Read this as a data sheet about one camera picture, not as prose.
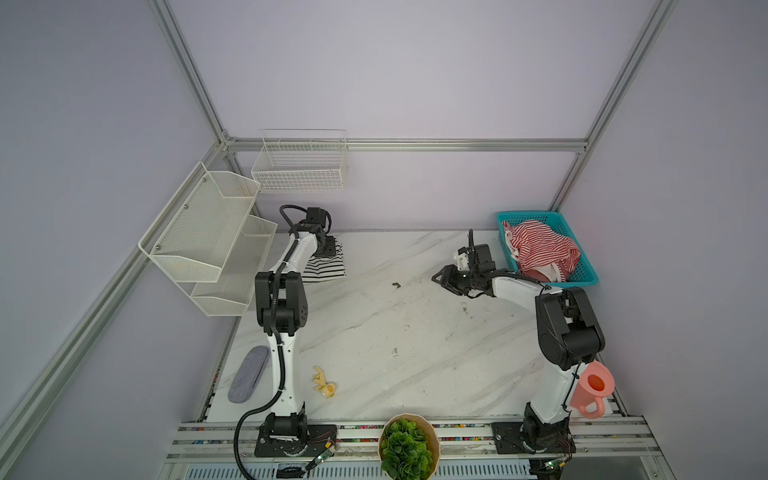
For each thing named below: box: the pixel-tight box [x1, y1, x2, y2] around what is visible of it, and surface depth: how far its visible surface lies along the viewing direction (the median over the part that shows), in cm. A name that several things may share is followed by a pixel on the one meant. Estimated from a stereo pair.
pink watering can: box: [570, 360, 615, 419], surface depth 73 cm
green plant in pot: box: [378, 413, 441, 480], surface depth 65 cm
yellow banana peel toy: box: [313, 365, 337, 399], surface depth 82 cm
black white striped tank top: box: [302, 242, 346, 285], surface depth 107 cm
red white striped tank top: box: [502, 220, 581, 283], surface depth 106 cm
